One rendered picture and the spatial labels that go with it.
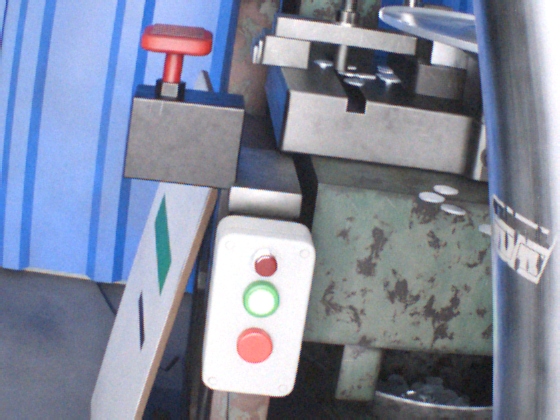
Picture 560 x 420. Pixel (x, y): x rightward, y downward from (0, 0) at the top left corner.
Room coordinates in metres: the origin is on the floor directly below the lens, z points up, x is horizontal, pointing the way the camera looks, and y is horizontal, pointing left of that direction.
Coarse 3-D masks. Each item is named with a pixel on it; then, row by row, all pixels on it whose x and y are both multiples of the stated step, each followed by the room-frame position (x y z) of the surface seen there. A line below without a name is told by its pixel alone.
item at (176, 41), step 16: (144, 32) 0.96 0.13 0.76; (160, 32) 0.95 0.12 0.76; (176, 32) 0.96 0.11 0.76; (192, 32) 0.98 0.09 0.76; (208, 32) 0.99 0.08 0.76; (144, 48) 0.95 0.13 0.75; (160, 48) 0.94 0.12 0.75; (176, 48) 0.94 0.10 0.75; (192, 48) 0.95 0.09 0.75; (208, 48) 0.95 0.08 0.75; (176, 64) 0.97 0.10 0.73; (176, 80) 0.97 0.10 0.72
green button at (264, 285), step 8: (256, 280) 0.87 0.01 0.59; (264, 280) 0.87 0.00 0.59; (248, 288) 0.86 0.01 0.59; (256, 288) 0.86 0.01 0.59; (264, 288) 0.86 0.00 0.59; (272, 288) 0.86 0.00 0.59; (248, 296) 0.86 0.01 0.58; (272, 296) 0.86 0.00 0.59; (248, 304) 0.86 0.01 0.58; (248, 312) 0.86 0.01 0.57; (256, 312) 0.86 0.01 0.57; (272, 312) 0.86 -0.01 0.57
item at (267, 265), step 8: (264, 248) 0.87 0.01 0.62; (256, 256) 0.86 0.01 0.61; (264, 256) 0.86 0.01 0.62; (272, 256) 0.86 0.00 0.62; (256, 264) 0.86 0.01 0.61; (264, 264) 0.86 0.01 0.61; (272, 264) 0.86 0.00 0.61; (280, 264) 0.87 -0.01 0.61; (256, 272) 0.86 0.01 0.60; (264, 272) 0.86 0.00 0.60; (272, 272) 0.86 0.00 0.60
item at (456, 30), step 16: (384, 16) 1.08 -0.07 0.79; (400, 16) 1.15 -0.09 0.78; (416, 16) 1.18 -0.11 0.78; (432, 16) 1.21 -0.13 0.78; (448, 16) 1.24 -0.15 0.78; (464, 16) 1.25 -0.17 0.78; (416, 32) 1.03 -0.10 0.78; (432, 32) 1.01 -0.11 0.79; (448, 32) 1.09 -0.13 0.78; (464, 32) 1.10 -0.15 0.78; (464, 48) 0.99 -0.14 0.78
